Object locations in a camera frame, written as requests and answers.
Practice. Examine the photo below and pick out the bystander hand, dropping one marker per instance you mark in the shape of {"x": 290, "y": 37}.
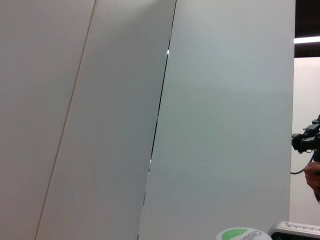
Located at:
{"x": 313, "y": 175}

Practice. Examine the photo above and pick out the clear water bottle green label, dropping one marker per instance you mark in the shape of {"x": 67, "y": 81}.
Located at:
{"x": 240, "y": 235}

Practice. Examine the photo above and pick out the white ceiling light strip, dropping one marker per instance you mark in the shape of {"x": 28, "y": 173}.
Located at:
{"x": 307, "y": 40}

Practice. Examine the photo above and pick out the black video camera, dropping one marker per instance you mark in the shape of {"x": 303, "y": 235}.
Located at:
{"x": 306, "y": 143}

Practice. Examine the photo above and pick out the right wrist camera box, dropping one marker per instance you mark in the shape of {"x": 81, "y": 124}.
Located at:
{"x": 295, "y": 231}

